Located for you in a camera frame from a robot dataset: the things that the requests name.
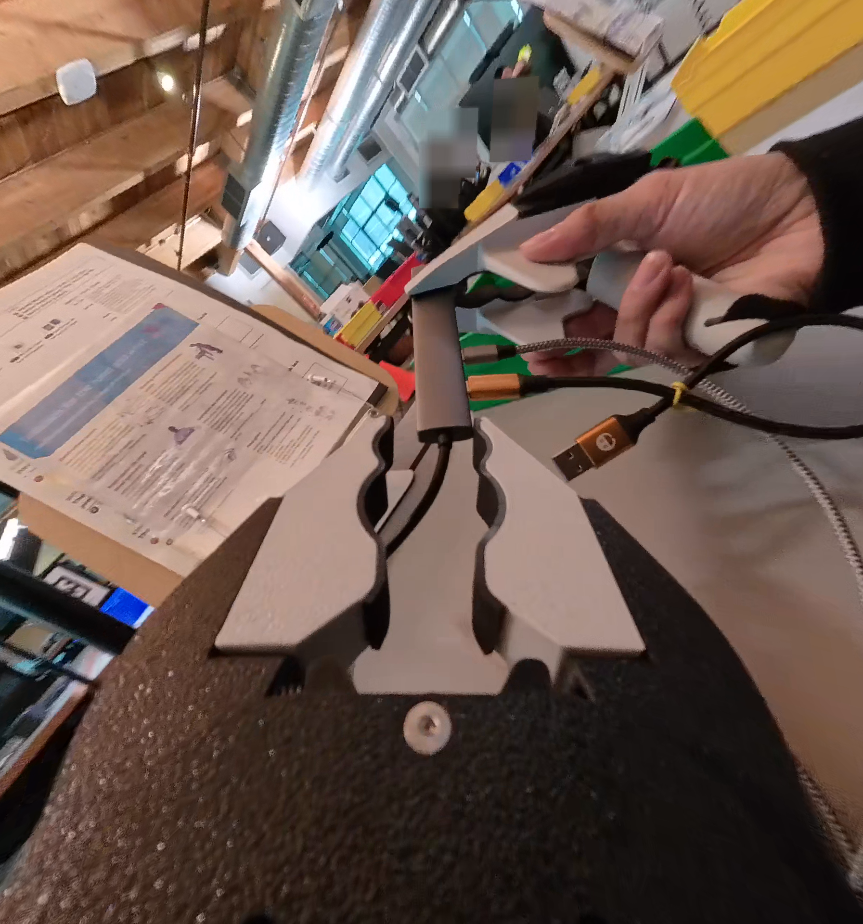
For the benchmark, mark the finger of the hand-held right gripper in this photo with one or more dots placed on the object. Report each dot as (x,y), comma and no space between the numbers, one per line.
(453,263)
(525,314)

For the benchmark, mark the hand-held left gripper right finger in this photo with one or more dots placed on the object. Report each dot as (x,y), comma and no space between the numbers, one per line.
(547,570)

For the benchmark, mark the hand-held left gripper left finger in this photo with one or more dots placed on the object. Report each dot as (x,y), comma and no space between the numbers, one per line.
(301,577)

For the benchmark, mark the green storage bin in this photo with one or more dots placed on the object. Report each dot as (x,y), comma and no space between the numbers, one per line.
(691,144)

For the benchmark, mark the grey desk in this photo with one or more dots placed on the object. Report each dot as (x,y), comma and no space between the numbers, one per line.
(691,563)

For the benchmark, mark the person's right hand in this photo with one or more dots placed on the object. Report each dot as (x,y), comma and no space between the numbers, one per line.
(727,224)

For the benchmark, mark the red storage bin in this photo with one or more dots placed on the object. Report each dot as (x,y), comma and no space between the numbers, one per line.
(395,281)

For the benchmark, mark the small yellow storage bin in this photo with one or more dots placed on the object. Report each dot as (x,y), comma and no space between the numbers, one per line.
(359,325)

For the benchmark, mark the printed instruction sheet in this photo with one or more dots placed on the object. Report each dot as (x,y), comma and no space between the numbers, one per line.
(150,404)

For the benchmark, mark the large yellow storage bin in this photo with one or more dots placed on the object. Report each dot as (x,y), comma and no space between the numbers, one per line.
(778,58)

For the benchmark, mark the white ceiling access point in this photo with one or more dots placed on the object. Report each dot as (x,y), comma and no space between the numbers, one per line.
(76,81)

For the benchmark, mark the silver ventilation duct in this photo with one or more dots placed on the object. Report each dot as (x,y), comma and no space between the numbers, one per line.
(287,108)
(373,79)

